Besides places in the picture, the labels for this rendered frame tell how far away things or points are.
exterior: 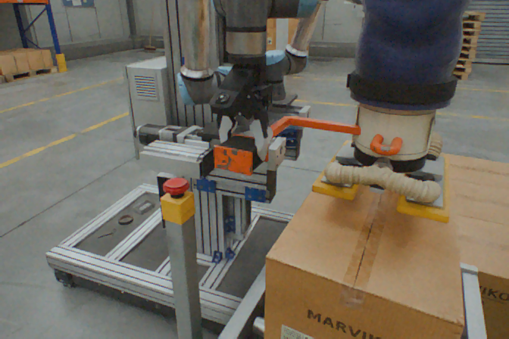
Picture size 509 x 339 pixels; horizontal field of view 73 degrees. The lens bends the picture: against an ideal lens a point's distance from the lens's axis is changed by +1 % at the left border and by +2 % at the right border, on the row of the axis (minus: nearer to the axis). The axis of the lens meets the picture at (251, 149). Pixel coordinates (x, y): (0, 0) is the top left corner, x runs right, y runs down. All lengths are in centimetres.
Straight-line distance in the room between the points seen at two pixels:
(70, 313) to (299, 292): 155
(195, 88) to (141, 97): 48
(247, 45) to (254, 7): 6
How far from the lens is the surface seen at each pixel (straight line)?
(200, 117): 157
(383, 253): 89
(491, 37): 1111
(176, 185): 94
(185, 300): 117
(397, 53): 78
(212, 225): 182
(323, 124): 89
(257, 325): 123
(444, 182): 94
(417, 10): 77
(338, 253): 86
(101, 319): 210
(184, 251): 104
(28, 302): 236
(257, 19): 64
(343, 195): 82
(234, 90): 62
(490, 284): 168
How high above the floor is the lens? 149
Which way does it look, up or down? 23 degrees down
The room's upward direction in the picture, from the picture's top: straight up
